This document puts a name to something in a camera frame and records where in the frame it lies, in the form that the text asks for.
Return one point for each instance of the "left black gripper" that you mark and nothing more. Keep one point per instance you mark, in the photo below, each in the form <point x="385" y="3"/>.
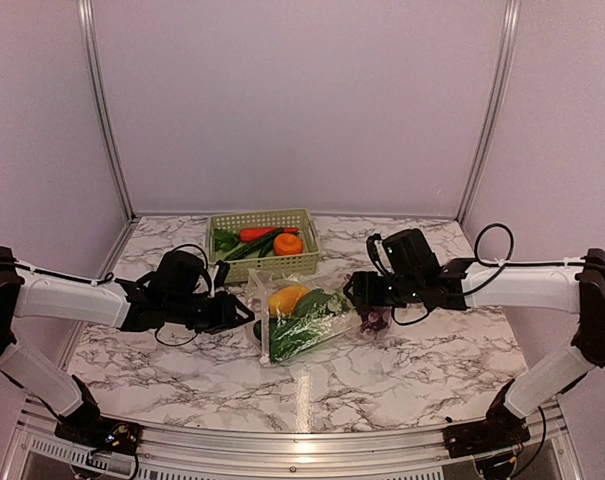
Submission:
<point x="226" y="314"/>

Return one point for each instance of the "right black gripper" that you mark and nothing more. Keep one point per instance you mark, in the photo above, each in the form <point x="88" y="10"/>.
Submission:
<point x="363" y="285"/>

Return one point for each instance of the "clear dotted zip bag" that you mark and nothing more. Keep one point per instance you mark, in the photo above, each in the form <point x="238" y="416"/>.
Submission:
<point x="295" y="314"/>

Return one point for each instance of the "fake green cucumber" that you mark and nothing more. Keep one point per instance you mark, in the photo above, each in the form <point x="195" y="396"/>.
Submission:
<point x="245" y="250"/>

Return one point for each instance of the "fake red carrot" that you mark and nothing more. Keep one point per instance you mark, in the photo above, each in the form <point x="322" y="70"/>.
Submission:
<point x="250" y="235"/>

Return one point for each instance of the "fake orange tangerine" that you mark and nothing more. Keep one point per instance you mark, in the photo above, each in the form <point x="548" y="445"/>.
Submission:
<point x="288" y="244"/>

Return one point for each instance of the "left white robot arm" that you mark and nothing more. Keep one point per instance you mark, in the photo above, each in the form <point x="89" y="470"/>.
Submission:
<point x="37" y="306"/>

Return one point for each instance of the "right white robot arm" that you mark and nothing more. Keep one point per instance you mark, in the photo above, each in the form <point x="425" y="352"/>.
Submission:
<point x="574" y="286"/>

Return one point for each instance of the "fake green bell pepper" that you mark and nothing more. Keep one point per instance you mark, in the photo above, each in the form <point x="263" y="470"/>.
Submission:
<point x="257" y="332"/>

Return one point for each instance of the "fake purple grapes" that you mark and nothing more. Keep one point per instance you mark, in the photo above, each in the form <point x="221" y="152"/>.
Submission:
<point x="374" y="319"/>

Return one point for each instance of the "fake yellow lemon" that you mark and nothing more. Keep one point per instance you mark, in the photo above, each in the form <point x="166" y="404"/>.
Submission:
<point x="283" y="302"/>

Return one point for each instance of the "fake green leafy vegetable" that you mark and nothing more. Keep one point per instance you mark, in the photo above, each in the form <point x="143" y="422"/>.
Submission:
<point x="291" y="336"/>

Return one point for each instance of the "green perforated plastic basket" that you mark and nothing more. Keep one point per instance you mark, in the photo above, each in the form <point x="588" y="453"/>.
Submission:
<point x="223" y="237"/>

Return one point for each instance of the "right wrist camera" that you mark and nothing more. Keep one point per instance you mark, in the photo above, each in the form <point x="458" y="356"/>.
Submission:
<point x="374" y="255"/>

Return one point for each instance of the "front aluminium frame rail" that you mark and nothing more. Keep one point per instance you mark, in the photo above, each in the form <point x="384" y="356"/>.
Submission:
<point x="167" y="452"/>

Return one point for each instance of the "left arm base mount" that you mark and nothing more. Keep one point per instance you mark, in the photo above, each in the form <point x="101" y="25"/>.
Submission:
<point x="106" y="434"/>

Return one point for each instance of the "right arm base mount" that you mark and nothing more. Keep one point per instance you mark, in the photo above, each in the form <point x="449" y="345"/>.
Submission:
<point x="479" y="437"/>

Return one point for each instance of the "right aluminium frame post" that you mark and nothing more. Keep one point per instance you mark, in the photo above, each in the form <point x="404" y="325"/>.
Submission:
<point x="496" y="97"/>

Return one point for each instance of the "aluminium frame post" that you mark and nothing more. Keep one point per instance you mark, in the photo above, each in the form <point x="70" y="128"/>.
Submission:
<point x="90" y="41"/>
<point x="496" y="97"/>

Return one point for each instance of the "left aluminium frame post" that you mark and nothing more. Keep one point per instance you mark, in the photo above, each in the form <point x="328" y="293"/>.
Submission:
<point x="90" y="41"/>

